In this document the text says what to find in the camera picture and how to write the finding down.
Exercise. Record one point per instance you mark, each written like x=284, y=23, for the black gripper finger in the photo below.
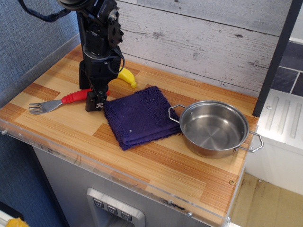
x=100, y=100
x=91, y=99

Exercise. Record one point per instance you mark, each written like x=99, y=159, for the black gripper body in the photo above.
x=96, y=71

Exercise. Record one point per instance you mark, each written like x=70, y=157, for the red handled metal fork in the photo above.
x=48, y=106

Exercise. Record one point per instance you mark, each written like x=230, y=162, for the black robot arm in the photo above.
x=100, y=35

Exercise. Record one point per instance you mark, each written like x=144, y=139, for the purple folded cloth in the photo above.
x=140, y=118

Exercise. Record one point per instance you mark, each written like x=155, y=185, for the yellow toy banana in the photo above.
x=127, y=76

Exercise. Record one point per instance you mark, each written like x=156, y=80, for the grey toy cabinet front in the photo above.
x=71, y=184

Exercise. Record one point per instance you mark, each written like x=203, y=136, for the silver dispenser panel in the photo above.
x=110, y=212

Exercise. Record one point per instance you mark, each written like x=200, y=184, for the stainless steel pot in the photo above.
x=213, y=129

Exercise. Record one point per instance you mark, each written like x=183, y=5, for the yellow object bottom left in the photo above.
x=16, y=222

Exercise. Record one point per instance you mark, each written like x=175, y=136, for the white toy sink unit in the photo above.
x=280, y=161

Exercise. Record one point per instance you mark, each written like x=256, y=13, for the black post right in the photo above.
x=278, y=54

